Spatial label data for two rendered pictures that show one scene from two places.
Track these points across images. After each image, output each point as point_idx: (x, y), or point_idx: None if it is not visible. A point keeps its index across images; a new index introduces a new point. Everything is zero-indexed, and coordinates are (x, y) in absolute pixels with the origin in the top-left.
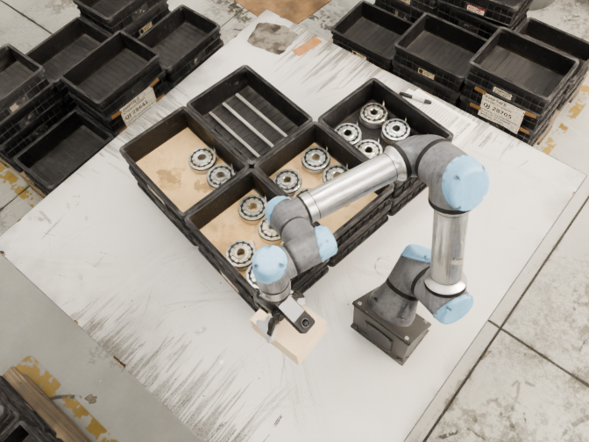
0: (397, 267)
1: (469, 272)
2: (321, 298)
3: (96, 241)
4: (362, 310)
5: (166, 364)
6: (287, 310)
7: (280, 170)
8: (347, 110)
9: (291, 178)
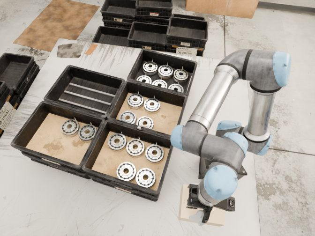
0: (220, 136)
1: None
2: (175, 172)
3: (20, 209)
4: None
5: None
6: (220, 202)
7: (118, 114)
8: (137, 70)
9: (129, 115)
